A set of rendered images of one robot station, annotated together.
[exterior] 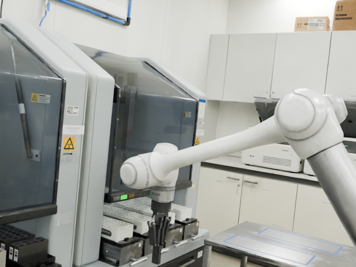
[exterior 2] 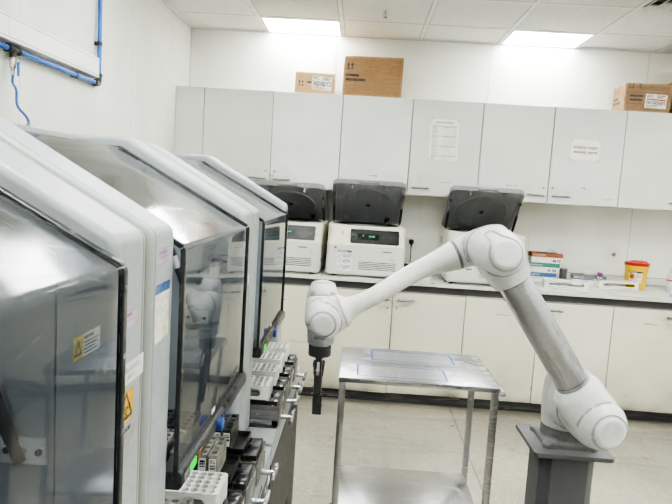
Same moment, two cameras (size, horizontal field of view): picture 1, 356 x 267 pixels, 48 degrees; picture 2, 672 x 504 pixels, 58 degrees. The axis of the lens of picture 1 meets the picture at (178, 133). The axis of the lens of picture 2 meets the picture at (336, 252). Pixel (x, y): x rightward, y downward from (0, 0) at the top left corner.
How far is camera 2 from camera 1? 1.04 m
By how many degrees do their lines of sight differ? 31
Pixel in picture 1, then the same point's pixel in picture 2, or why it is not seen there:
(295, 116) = (507, 257)
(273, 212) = (292, 325)
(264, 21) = (245, 70)
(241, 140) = (418, 272)
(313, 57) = (322, 126)
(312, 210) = not seen: hidden behind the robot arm
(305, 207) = not seen: hidden behind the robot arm
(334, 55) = (348, 126)
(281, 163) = (299, 264)
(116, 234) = (267, 391)
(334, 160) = (529, 290)
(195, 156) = (383, 295)
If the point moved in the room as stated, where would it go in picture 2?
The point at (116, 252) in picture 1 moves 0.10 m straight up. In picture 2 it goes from (273, 412) to (274, 382)
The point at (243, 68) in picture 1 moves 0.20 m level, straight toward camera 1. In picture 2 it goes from (229, 136) to (235, 135)
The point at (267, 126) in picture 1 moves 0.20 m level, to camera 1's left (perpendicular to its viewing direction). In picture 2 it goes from (442, 257) to (391, 257)
